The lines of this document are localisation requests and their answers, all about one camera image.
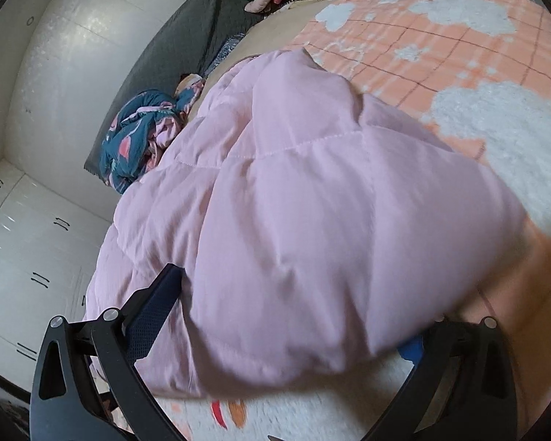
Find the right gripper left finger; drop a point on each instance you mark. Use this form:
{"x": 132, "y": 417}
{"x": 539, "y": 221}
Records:
{"x": 86, "y": 385}

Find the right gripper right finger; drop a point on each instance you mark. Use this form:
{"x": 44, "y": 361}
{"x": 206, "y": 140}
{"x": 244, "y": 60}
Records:
{"x": 462, "y": 388}

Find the pink quilted jacket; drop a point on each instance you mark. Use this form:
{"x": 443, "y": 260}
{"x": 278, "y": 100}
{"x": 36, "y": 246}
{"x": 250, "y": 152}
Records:
{"x": 317, "y": 228}

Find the white wardrobe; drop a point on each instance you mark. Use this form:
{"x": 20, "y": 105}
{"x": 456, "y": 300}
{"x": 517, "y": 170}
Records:
{"x": 48, "y": 253}

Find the blue pink floral quilt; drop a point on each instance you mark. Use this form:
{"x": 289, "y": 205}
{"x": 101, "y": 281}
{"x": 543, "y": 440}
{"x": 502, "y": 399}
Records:
{"x": 143, "y": 129}

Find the orange white plaid blanket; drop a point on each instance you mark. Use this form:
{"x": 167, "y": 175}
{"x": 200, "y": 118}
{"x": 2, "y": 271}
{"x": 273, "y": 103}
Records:
{"x": 478, "y": 73}

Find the dark grey headboard cushion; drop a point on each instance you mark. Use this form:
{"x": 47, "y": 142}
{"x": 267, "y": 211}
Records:
{"x": 186, "y": 44}

